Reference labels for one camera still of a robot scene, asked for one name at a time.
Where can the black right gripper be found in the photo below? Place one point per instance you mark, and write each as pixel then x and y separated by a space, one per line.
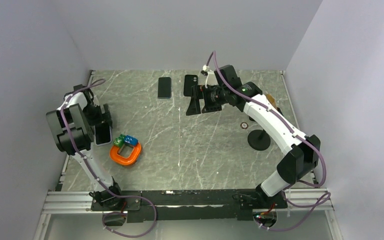
pixel 194 107

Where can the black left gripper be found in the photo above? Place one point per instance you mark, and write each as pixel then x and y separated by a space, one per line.
pixel 105 117

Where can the black phone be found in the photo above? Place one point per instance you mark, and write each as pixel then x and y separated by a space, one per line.
pixel 102 134

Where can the blue phone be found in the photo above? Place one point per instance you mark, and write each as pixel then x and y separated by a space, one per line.
pixel 164 88

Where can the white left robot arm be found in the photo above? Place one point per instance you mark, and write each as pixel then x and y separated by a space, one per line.
pixel 79 125

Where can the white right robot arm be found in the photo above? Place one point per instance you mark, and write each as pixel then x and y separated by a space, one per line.
pixel 300 151

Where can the green toy brick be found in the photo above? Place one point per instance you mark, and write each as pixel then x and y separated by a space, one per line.
pixel 119 141

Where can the blue toy brick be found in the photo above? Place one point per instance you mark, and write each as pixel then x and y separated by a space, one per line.
pixel 130 141

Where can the round poker chip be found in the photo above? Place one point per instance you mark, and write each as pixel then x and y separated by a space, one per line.
pixel 244 125

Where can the black microphone stand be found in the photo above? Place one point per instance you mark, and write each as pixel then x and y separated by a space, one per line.
pixel 259 140

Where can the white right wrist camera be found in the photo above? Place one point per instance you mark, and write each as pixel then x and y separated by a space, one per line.
pixel 206 71

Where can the orange ring toy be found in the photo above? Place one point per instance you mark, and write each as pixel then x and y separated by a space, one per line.
pixel 116 154

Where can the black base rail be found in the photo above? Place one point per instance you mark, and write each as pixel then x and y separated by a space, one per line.
pixel 208 204

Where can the aluminium frame rail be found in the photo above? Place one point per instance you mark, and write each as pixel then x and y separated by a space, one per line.
pixel 82 202

